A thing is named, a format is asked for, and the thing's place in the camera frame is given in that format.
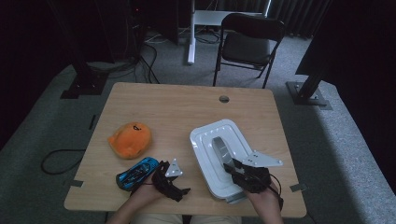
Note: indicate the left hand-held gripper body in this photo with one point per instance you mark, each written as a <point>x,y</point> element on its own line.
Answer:
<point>165,183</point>

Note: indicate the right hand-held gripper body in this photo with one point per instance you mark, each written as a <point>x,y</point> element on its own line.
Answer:
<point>253,179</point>

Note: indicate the white storage box lid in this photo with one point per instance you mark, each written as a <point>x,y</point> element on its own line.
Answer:
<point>211,161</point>

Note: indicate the blue toy car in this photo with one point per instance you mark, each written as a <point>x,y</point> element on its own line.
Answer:
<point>137,173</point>

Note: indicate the orange plush toy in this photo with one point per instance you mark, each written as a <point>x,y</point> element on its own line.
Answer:
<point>130,140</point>

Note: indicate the person's left hand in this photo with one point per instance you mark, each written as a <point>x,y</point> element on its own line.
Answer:
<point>146,193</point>

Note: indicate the person's right hand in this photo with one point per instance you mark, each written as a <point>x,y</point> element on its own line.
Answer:
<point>264,200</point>

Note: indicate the grey tape piece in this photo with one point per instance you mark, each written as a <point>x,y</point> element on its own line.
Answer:
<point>298,187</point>
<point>77,183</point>

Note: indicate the black floor tape strip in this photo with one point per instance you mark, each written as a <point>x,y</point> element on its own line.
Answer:
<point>92,122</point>

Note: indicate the black metal stand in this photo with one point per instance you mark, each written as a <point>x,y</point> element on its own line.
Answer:
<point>306,93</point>
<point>85,81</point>

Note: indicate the black folding chair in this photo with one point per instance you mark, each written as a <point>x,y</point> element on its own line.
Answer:
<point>247,46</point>

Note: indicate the black curtain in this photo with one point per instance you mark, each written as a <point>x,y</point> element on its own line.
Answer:
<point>358,62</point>
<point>25,62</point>

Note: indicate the black computer tower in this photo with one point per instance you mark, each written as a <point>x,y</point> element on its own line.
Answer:
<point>137,28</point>

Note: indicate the dark pleated curtain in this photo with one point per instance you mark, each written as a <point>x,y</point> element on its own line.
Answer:
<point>295,15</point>

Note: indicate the white desk frame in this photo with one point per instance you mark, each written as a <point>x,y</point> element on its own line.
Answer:
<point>192,37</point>

